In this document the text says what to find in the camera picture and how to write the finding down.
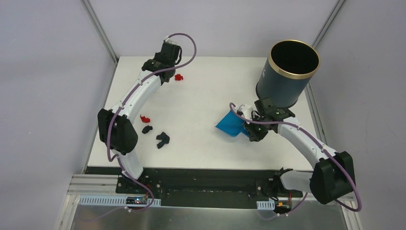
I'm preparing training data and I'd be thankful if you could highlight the blue plastic dustpan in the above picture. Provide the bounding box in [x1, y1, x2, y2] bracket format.
[215, 111, 248, 137]

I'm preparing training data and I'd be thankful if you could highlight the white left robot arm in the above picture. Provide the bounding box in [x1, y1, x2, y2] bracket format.
[97, 38, 182, 194]

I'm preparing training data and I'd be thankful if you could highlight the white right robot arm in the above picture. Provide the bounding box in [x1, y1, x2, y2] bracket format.
[236, 98, 356, 204]

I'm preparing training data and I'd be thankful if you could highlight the red paper scrap top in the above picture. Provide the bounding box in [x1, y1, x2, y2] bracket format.
[174, 74, 184, 81]

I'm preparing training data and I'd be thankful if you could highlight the red paper scrap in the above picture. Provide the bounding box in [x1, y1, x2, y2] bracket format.
[140, 115, 151, 123]
[174, 74, 184, 81]

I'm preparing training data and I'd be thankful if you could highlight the red paper scrap left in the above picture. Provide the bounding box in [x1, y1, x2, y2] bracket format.
[140, 115, 151, 123]

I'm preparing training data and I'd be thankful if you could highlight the dark bin with gold rim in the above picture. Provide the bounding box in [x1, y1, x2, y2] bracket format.
[255, 39, 320, 108]

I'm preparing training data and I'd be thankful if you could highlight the small black paper scrap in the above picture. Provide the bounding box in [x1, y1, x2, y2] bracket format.
[142, 126, 153, 134]

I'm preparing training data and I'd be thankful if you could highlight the large black paper scrap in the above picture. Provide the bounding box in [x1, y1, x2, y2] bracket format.
[156, 132, 170, 149]

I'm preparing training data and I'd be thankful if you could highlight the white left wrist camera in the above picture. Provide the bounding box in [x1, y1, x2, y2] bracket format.
[163, 37, 179, 46]

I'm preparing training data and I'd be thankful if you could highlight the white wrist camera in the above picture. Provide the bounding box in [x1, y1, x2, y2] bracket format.
[237, 104, 253, 120]
[163, 37, 179, 46]

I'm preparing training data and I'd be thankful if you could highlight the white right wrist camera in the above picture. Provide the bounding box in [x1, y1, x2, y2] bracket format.
[237, 104, 253, 120]

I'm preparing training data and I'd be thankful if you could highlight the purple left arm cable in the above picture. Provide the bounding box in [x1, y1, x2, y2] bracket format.
[106, 33, 197, 213]

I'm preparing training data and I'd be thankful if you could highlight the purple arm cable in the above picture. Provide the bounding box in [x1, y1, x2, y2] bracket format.
[229, 102, 363, 219]
[106, 33, 197, 213]

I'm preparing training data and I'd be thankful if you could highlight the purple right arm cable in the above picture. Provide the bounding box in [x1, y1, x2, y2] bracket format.
[229, 102, 363, 219]

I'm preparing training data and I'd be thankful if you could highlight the right white slotted cable duct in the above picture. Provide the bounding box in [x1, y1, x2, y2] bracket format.
[256, 199, 275, 210]

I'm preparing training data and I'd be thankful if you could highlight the white slotted cable duct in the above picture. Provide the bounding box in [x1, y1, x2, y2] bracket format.
[78, 195, 161, 207]
[256, 199, 275, 210]

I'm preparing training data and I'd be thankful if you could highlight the black mounting base plate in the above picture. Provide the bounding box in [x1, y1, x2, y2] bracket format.
[85, 167, 303, 209]

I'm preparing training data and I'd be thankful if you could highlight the aluminium frame rail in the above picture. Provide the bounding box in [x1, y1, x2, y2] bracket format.
[67, 173, 354, 202]

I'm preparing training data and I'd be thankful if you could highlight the left white slotted cable duct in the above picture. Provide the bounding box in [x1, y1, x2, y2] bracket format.
[78, 195, 161, 207]

